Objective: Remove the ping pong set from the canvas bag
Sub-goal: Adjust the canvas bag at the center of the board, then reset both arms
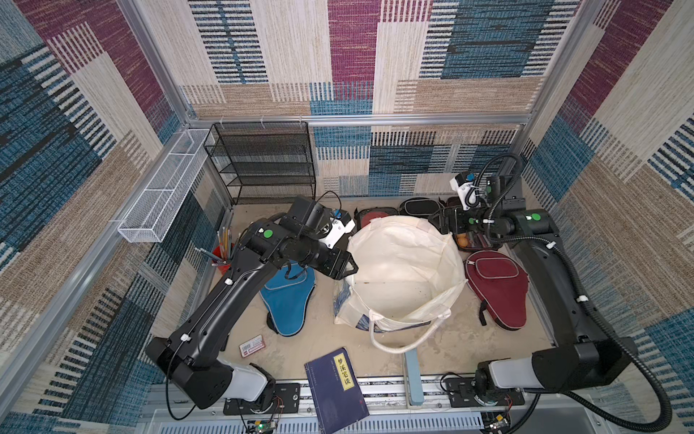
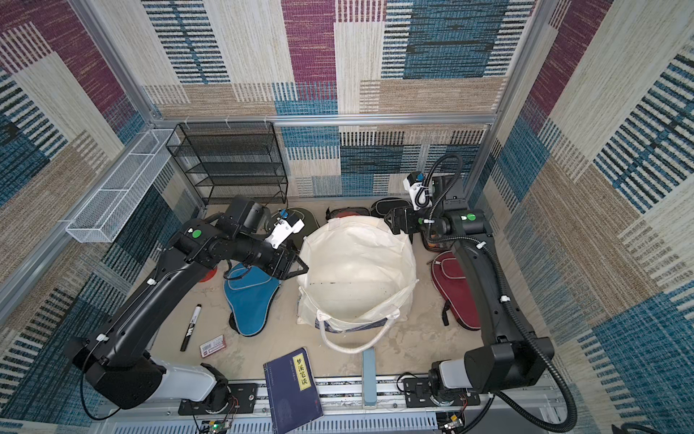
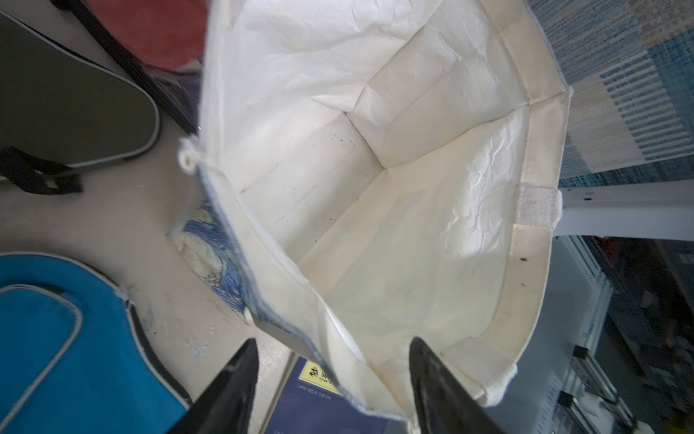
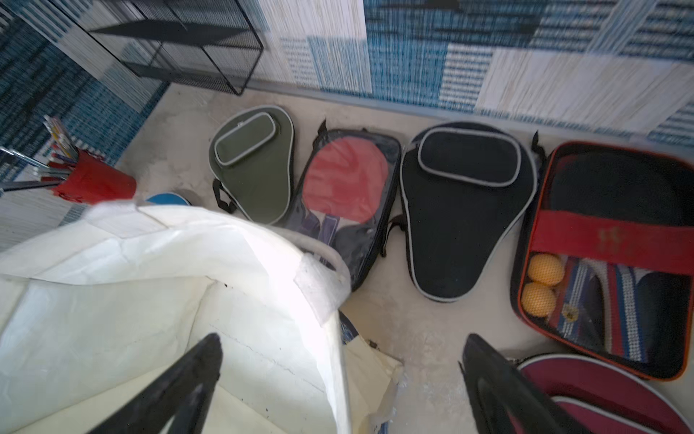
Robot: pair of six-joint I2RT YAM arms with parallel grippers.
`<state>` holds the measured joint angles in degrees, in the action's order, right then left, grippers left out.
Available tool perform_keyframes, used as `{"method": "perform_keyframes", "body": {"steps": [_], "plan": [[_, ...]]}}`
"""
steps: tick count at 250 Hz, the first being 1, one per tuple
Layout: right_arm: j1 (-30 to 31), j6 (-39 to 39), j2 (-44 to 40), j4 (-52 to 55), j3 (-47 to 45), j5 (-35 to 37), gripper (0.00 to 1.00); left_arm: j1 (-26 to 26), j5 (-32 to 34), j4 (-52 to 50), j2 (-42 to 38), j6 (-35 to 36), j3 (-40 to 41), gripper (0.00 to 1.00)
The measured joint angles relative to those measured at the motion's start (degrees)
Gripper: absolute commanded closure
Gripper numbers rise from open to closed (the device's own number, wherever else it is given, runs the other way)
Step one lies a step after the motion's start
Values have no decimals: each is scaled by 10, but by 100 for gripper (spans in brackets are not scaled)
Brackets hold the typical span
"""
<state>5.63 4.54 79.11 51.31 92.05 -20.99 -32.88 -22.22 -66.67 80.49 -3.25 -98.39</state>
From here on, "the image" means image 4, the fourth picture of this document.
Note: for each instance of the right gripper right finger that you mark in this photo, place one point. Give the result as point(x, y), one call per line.
point(505, 401)

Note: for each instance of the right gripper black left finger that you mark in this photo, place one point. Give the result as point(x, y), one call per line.
point(178, 401)

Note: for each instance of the maroon paddle cover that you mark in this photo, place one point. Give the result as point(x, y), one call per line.
point(604, 398)

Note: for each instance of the white canvas tote bag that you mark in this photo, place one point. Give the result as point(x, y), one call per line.
point(93, 312)

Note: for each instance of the black red mesh case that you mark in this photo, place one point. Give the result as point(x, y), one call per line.
point(620, 220)

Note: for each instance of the blue paddle cover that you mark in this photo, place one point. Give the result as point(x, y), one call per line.
point(169, 198)

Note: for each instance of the black paddle cover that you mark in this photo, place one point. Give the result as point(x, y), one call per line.
point(463, 186)

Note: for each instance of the olive green paddle cover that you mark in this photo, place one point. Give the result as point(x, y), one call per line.
point(251, 156)

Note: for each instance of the red ping pong paddle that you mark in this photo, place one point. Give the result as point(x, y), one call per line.
point(345, 195)

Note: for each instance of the orange ping pong ball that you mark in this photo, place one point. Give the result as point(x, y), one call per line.
point(538, 300)
point(546, 269)

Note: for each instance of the red pencil cup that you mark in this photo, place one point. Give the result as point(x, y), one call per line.
point(72, 173)

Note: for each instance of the black wire mesh shelf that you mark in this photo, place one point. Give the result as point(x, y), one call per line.
point(205, 44)

